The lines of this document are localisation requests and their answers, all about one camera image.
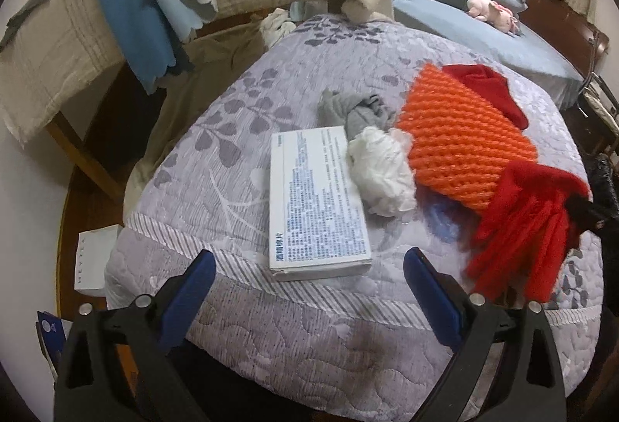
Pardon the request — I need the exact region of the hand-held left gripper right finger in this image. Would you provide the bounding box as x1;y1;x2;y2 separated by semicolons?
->
403;247;568;422

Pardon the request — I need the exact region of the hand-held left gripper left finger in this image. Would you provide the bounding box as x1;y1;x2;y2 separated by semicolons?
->
52;249;218;422

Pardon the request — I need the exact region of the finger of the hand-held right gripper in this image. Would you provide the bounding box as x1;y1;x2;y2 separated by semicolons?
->
565;192;619;232

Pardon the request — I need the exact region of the red glove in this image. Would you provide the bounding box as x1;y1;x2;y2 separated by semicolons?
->
465;161;592;304

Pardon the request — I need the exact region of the white box on floor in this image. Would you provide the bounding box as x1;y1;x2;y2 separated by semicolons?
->
75;223;119;297

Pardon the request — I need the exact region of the black metal chair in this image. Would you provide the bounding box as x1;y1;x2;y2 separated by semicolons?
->
575;71;619;137

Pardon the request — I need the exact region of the grey floral quilt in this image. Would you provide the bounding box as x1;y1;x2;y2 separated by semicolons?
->
104;13;605;413

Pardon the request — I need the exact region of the orange knitted cloth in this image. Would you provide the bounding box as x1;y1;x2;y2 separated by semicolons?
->
394;64;540;211

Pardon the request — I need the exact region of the blue box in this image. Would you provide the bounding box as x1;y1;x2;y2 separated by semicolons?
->
35;310;68;384

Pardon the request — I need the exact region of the white printed cardboard box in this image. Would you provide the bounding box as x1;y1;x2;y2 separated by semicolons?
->
268;125;373;282

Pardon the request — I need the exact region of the red cloth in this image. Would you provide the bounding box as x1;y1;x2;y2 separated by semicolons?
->
442;64;529;131

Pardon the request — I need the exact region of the wooden chair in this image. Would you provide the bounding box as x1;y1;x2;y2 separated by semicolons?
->
43;0;349;202

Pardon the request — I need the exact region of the wooden headboard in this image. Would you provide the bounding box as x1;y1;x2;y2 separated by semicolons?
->
517;0;610;74

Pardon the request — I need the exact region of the blue bed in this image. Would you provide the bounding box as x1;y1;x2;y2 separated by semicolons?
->
389;0;586;110

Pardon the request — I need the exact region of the grey sock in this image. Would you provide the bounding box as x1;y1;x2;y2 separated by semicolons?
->
316;89;397;142

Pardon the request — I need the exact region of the khaki cloth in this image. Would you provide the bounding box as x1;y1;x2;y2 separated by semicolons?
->
123;22;272;214

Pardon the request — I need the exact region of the pink plush toy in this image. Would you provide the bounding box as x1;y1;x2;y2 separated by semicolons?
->
465;0;522;36

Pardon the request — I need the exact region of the small white cloth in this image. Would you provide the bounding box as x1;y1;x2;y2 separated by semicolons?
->
258;8;297;48

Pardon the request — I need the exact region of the light blue scalloped cloth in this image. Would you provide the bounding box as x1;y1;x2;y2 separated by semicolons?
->
155;0;218;40

